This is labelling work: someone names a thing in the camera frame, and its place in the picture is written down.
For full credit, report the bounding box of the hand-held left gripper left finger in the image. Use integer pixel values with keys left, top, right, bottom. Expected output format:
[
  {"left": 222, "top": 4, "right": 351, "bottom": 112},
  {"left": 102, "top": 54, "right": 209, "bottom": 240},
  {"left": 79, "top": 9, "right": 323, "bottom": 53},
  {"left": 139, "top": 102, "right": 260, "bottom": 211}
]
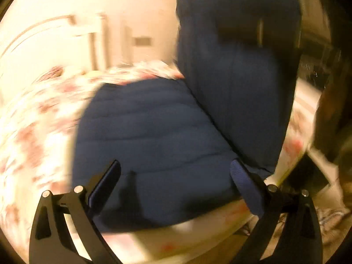
[{"left": 29, "top": 159, "right": 121, "bottom": 264}]

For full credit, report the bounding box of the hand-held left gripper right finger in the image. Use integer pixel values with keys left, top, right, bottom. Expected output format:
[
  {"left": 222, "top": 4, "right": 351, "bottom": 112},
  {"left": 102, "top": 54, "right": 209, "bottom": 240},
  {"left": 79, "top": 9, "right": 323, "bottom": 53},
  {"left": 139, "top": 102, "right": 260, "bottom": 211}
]
[{"left": 230, "top": 159, "right": 322, "bottom": 264}]

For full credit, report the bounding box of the navy blue puffer jacket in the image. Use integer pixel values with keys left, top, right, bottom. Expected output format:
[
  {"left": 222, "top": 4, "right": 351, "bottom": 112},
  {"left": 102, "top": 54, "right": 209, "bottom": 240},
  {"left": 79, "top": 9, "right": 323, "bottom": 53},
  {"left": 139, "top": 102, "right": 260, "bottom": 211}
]
[{"left": 72, "top": 0, "right": 303, "bottom": 233}]

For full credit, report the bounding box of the floral bed sheet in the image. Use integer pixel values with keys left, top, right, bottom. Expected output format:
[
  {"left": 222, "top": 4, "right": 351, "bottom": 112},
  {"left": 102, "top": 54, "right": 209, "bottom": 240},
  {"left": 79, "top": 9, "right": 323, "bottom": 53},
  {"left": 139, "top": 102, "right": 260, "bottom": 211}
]
[{"left": 0, "top": 60, "right": 311, "bottom": 264}]

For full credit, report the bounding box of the patterned floor rug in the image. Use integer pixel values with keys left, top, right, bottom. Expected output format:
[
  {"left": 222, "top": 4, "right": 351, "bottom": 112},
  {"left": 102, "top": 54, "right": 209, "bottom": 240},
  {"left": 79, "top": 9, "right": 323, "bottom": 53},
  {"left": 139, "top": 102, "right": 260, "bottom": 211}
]
[{"left": 242, "top": 192, "right": 352, "bottom": 253}]

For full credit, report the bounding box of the white carved wooden furniture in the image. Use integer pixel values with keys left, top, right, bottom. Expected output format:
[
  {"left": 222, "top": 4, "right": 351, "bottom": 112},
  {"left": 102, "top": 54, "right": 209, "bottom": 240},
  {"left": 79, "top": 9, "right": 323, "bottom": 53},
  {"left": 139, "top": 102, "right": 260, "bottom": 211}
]
[{"left": 0, "top": 14, "right": 134, "bottom": 70}]

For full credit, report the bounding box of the wall switch plate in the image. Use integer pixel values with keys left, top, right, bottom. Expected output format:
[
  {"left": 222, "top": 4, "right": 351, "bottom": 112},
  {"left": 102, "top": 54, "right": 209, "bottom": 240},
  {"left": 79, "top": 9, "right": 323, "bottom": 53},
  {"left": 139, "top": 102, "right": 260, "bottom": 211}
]
[{"left": 134, "top": 36, "right": 152, "bottom": 47}]

